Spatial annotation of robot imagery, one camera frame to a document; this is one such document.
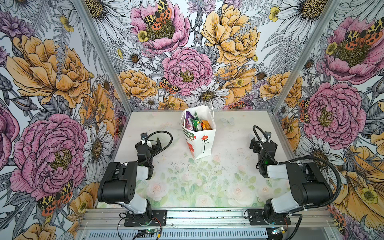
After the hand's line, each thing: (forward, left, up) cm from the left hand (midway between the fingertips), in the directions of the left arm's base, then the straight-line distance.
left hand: (151, 142), depth 94 cm
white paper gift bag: (-6, -30, +8) cm, 32 cm away
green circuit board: (-44, -7, -7) cm, 45 cm away
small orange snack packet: (+3, -33, +12) cm, 35 cm away
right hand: (-2, -68, +1) cm, 68 cm away
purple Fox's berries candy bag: (+3, -23, +15) cm, 28 cm away
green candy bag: (+2, -28, +16) cm, 32 cm away
